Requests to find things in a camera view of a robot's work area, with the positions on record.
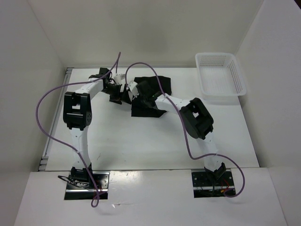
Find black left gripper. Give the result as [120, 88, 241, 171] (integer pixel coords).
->
[101, 83, 131, 105]

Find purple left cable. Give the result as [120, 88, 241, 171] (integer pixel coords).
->
[35, 52, 122, 208]

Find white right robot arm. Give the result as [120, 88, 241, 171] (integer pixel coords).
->
[129, 78, 226, 186]

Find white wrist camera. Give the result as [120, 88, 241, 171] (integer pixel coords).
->
[127, 81, 139, 97]
[113, 74, 125, 85]

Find black shorts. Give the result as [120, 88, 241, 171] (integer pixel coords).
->
[120, 76, 172, 118]

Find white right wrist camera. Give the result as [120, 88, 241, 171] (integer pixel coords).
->
[127, 81, 139, 97]

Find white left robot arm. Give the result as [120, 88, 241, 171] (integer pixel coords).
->
[63, 68, 125, 188]

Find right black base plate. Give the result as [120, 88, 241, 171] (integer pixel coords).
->
[191, 169, 237, 199]

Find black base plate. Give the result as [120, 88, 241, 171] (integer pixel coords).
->
[191, 169, 237, 199]
[58, 171, 110, 201]

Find white plastic basket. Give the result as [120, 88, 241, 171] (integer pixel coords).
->
[195, 52, 247, 98]

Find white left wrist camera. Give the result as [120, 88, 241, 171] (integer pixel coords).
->
[113, 74, 125, 85]

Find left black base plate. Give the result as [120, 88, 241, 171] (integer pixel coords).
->
[58, 171, 110, 201]

